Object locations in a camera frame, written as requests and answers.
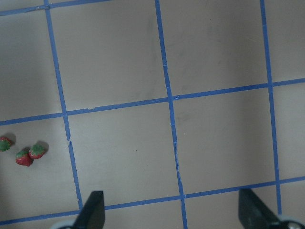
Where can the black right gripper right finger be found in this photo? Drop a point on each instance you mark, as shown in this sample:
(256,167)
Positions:
(253,213)

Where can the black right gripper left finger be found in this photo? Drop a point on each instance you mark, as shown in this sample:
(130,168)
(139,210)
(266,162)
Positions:
(92,215)

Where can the red strawberry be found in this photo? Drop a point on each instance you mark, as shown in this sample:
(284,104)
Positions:
(5,144)
(36,151)
(22,158)

